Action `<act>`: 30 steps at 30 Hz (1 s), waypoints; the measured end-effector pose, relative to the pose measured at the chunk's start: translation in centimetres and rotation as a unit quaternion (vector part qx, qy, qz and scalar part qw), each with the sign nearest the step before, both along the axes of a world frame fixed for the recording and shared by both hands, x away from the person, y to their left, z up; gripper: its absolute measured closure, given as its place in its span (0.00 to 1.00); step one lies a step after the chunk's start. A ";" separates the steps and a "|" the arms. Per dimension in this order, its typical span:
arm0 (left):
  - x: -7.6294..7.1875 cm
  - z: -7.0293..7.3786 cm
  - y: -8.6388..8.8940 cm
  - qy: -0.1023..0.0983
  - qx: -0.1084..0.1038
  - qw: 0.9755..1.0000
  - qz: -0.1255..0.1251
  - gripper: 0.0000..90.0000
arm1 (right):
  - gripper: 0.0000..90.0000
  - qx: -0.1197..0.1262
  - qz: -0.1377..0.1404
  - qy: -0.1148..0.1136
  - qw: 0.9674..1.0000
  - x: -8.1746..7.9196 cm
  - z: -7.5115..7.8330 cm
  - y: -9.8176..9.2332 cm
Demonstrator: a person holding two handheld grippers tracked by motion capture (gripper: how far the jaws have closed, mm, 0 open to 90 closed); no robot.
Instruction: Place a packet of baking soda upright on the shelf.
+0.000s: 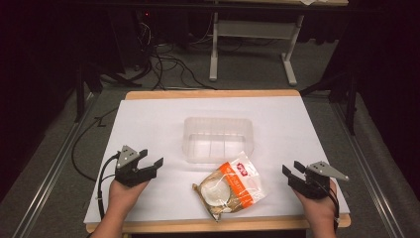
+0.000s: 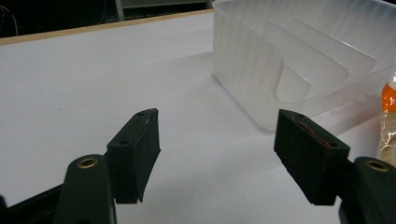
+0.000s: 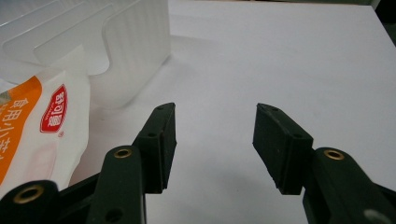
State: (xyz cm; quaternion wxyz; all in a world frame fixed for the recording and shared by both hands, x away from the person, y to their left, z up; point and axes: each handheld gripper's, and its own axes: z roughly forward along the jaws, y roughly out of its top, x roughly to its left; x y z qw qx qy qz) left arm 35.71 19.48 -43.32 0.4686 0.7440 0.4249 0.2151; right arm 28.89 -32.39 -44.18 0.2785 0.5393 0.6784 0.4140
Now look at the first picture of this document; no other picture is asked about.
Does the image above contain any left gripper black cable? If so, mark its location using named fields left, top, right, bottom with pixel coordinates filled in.
left=96, top=152, right=121, bottom=220

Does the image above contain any person's right hand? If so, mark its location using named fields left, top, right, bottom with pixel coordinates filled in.
left=292, top=179, right=339, bottom=229

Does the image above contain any orange and white snack bag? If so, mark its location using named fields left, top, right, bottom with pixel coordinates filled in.
left=192, top=151, right=268, bottom=222

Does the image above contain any white metal desk frame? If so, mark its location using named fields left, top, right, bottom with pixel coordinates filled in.
left=208, top=12, right=305, bottom=87

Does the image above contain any tangle of black floor cables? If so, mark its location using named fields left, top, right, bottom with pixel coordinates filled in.
left=98, top=19, right=219, bottom=92

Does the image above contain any black metal stand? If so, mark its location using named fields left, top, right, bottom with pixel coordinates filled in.
left=73, top=59, right=143, bottom=124
left=299, top=70, right=360, bottom=136

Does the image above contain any black floor cable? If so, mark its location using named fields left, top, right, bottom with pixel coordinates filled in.
left=71, top=107, right=119, bottom=182

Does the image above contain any white paper sheet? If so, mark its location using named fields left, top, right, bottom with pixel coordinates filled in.
left=83, top=95, right=351, bottom=224

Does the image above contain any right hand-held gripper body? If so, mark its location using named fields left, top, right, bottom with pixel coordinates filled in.
left=287, top=161, right=350, bottom=200

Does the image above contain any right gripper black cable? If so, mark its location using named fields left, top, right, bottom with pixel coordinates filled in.
left=316, top=179, right=341, bottom=232

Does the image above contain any clear plastic container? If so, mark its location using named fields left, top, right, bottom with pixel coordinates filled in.
left=182, top=116, right=256, bottom=165

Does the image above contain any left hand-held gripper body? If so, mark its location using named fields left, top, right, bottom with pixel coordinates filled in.
left=114, top=145, right=158, bottom=188

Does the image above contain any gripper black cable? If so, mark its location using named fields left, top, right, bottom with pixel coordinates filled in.
left=96, top=152, right=121, bottom=220
left=316, top=179, right=341, bottom=232

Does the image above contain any person's left hand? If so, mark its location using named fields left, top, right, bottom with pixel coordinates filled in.
left=108, top=178, right=150, bottom=219

